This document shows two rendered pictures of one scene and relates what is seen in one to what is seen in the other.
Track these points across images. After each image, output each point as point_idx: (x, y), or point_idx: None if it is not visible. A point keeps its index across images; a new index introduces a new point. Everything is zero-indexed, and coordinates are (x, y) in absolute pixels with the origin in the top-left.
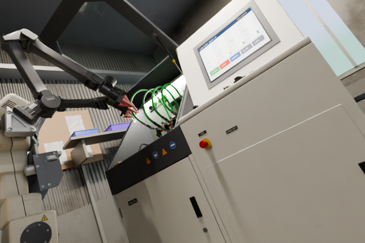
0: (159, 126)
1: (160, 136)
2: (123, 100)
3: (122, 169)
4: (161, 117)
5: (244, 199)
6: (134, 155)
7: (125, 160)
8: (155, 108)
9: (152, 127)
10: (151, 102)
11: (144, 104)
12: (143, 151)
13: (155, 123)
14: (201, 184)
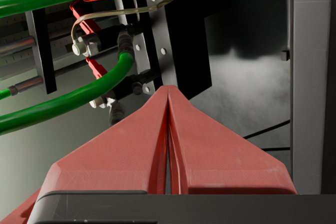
0: (131, 42)
1: (138, 78)
2: (287, 170)
3: (334, 190)
4: None
5: None
6: (328, 117)
7: (324, 179)
8: None
9: (116, 103)
10: (12, 7)
11: (12, 112)
12: (335, 48)
13: (131, 49)
14: None
